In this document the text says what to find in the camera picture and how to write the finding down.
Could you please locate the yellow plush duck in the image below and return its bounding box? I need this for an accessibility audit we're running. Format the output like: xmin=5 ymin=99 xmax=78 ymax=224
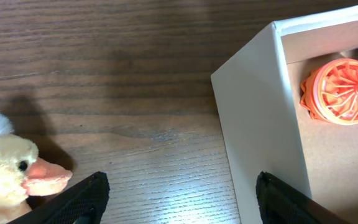
xmin=0 ymin=113 xmax=73 ymax=223

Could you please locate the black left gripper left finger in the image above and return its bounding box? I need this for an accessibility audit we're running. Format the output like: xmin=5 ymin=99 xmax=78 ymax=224
xmin=8 ymin=172 xmax=110 ymax=224

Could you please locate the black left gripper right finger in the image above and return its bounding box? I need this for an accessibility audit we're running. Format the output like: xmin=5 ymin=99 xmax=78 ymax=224
xmin=255 ymin=172 xmax=348 ymax=224

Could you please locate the white cardboard box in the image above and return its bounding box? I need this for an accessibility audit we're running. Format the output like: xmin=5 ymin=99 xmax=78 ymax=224
xmin=211 ymin=5 xmax=358 ymax=223

